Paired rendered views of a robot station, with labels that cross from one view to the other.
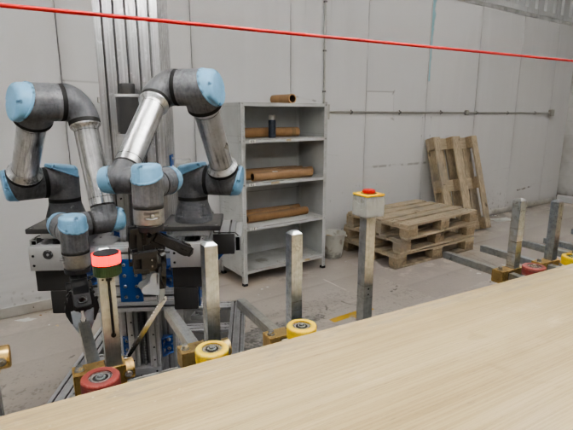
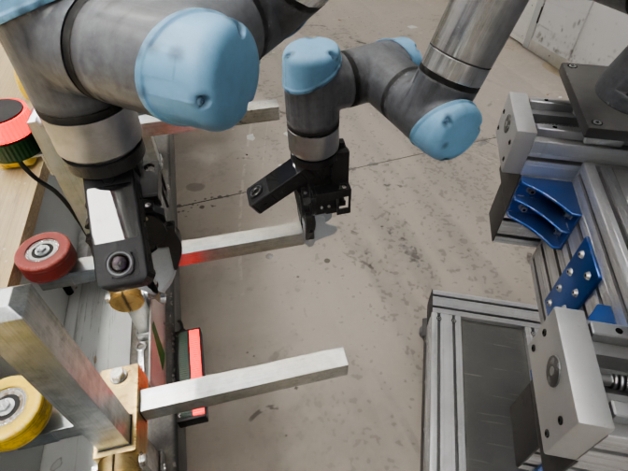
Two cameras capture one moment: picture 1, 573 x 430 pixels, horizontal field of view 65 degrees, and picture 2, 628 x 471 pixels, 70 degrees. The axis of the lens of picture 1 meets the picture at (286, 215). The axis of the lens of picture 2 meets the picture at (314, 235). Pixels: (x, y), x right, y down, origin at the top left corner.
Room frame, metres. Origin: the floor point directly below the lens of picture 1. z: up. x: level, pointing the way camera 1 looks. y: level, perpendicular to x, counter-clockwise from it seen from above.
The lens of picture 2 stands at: (1.39, 0.07, 1.42)
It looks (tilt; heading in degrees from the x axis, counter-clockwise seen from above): 47 degrees down; 105
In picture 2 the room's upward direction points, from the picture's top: straight up
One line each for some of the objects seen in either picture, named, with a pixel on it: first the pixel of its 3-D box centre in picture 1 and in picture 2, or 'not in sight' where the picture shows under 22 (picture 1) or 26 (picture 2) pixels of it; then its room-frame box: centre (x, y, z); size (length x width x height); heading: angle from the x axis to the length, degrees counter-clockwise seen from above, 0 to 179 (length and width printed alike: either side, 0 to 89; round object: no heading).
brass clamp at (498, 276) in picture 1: (507, 273); not in sight; (1.70, -0.88, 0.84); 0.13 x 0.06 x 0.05; 119
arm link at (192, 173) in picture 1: (193, 178); not in sight; (1.78, 0.37, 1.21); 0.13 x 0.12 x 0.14; 81
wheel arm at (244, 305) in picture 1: (269, 328); not in sight; (1.28, 0.05, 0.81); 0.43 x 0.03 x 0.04; 29
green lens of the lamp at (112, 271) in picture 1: (107, 268); (12, 140); (0.94, 0.39, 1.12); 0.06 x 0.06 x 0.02
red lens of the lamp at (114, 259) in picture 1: (106, 258); (1, 121); (0.94, 0.39, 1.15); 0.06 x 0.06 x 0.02
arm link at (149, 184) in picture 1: (147, 185); (60, 35); (1.12, 0.35, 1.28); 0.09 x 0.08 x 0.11; 171
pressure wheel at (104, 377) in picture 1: (102, 398); (56, 271); (0.87, 0.40, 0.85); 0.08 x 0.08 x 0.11
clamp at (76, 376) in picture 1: (104, 374); (127, 270); (0.97, 0.43, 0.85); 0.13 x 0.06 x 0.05; 119
